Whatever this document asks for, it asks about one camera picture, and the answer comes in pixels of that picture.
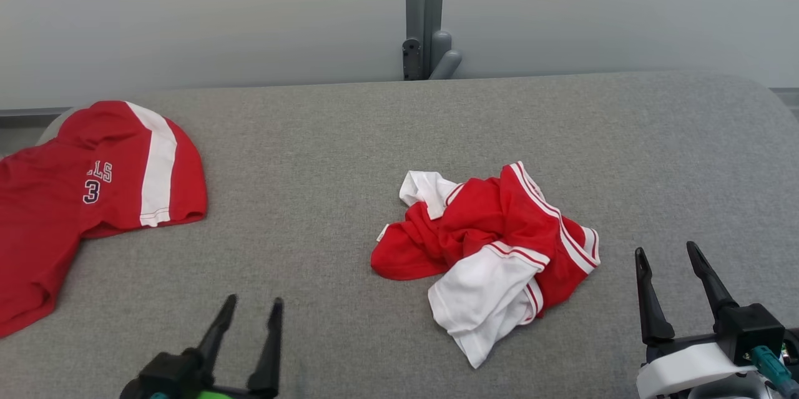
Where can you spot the right gripper white-banded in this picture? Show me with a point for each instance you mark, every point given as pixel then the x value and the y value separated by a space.
pixel 686 371

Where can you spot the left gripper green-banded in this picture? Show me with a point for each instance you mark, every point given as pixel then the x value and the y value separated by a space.
pixel 221 394

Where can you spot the grey angled tube leg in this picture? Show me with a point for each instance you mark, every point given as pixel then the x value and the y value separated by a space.
pixel 444 55

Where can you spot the red Bulls basketball jersey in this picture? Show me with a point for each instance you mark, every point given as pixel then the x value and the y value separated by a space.
pixel 50 199

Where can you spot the grey fabric sofa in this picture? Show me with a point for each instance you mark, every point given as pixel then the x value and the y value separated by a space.
pixel 312 168

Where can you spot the red and white shorts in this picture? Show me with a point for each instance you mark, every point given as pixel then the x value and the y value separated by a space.
pixel 480 211

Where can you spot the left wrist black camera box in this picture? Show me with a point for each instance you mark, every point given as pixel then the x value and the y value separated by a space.
pixel 168 377

